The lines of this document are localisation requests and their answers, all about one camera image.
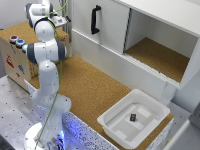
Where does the black door handle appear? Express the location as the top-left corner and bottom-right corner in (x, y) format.
(90, 4), (102, 36)

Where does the green cable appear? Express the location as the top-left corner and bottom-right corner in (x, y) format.
(33, 0), (70, 150)

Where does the blue button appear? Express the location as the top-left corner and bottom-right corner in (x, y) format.
(15, 38), (26, 48)

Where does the green button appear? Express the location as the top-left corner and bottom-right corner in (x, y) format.
(21, 44), (28, 53)

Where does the red button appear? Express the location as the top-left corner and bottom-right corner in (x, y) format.
(9, 35), (19, 45)

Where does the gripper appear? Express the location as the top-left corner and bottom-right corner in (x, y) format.
(52, 15), (72, 32)

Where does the white cabinet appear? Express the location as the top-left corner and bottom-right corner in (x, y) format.
(70, 0), (200, 108)

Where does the white plastic box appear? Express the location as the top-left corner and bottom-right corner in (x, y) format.
(96, 88), (172, 150)

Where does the purple block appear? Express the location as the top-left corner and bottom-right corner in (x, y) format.
(129, 113), (137, 122)

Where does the wooden drawer box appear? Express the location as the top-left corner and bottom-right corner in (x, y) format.
(0, 20), (71, 92)

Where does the white sliding door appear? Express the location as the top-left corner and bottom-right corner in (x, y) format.
(72, 0), (131, 56)

